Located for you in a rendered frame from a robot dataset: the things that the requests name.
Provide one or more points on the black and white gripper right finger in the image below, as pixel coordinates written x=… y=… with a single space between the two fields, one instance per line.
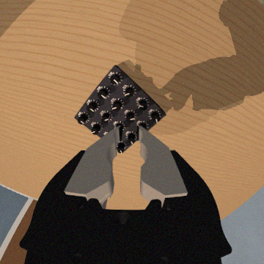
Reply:
x=166 y=176

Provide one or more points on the black knob box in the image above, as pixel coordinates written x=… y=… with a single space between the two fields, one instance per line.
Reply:
x=116 y=102

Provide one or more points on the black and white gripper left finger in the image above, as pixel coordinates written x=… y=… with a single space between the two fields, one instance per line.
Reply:
x=87 y=175

